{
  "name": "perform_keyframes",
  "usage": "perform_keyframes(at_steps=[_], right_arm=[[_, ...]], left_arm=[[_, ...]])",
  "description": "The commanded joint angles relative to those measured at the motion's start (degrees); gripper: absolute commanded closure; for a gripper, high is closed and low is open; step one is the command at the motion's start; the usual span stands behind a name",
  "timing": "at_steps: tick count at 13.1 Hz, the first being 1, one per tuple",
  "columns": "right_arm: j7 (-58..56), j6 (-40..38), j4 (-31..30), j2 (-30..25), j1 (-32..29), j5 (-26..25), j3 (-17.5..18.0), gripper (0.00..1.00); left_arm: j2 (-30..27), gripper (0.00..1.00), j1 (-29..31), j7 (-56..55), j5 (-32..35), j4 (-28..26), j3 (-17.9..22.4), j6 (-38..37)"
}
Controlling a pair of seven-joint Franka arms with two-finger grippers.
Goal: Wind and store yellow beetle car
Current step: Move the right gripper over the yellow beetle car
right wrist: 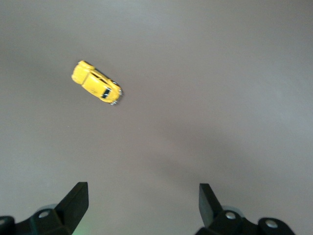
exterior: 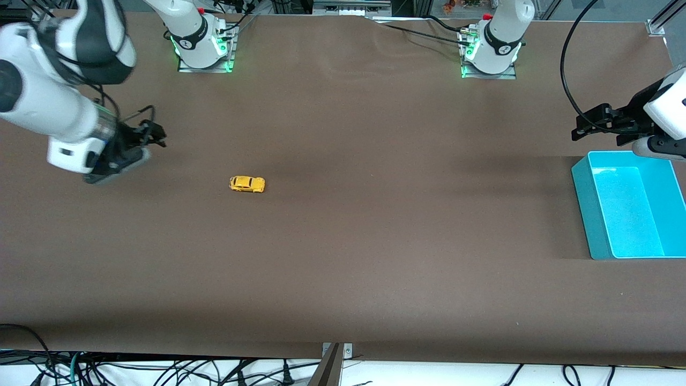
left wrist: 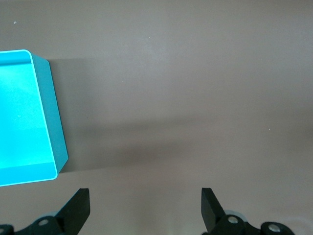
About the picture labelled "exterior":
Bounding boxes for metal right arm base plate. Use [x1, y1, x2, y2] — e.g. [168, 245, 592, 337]
[177, 24, 236, 74]

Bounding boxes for teal plastic bin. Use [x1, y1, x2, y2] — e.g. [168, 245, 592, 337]
[571, 151, 686, 261]

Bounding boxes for aluminium frame profile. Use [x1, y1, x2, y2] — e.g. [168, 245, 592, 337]
[646, 0, 686, 37]

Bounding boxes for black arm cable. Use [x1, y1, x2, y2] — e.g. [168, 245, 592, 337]
[80, 80, 157, 140]
[560, 0, 633, 135]

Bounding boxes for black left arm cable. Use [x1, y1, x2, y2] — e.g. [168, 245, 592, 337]
[560, 0, 633, 135]

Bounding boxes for black looped cable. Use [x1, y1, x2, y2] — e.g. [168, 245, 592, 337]
[0, 323, 54, 386]

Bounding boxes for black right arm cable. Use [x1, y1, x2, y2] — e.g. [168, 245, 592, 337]
[80, 80, 157, 140]

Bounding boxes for dark wedge-shaped post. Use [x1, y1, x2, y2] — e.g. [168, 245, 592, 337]
[307, 343, 344, 386]

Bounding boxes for black base cable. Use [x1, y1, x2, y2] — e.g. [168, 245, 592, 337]
[381, 23, 472, 46]
[426, 15, 472, 33]

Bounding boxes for brown table cover sheet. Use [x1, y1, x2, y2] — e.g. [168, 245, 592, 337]
[0, 11, 686, 366]

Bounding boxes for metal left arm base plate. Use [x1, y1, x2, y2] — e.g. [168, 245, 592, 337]
[460, 27, 518, 80]

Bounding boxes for grey metal equipment rack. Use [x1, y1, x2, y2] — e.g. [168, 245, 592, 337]
[312, 0, 393, 17]

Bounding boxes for yellow beetle toy car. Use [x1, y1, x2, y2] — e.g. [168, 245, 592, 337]
[229, 175, 266, 194]

